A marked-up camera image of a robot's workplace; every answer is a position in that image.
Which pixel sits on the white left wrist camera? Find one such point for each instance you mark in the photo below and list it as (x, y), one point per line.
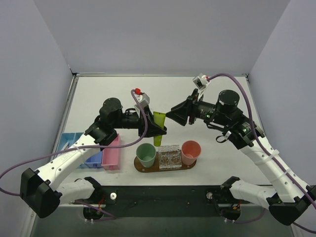
(142, 98)

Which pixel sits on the pink plastic bin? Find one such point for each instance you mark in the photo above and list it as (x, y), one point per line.
(111, 159)

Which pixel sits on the green toothpaste tube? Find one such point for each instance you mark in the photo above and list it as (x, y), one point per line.
(159, 119)

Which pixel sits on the green plastic cup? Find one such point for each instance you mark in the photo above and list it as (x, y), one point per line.
(146, 154)

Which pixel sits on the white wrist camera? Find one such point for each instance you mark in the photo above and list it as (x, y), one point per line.
(201, 81)
(142, 98)

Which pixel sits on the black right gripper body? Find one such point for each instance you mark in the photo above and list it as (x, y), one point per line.
(193, 108)

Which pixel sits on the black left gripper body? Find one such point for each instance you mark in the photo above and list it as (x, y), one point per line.
(143, 124)

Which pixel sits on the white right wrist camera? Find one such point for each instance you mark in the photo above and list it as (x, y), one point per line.
(201, 81)

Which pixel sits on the coral plastic cup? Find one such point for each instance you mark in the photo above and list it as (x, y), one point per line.
(190, 151)

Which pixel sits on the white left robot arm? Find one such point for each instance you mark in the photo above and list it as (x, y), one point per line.
(43, 191)

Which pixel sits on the white toothbrush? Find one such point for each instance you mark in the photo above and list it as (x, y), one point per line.
(66, 145)

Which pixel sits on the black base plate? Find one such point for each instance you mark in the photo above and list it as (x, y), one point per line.
(162, 201)

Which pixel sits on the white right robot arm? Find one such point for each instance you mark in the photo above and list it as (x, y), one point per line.
(289, 197)

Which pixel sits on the clear crystal toothbrush holder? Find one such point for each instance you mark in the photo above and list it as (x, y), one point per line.
(169, 157)

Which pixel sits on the light blue plastic bin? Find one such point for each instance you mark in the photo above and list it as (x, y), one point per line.
(67, 140)

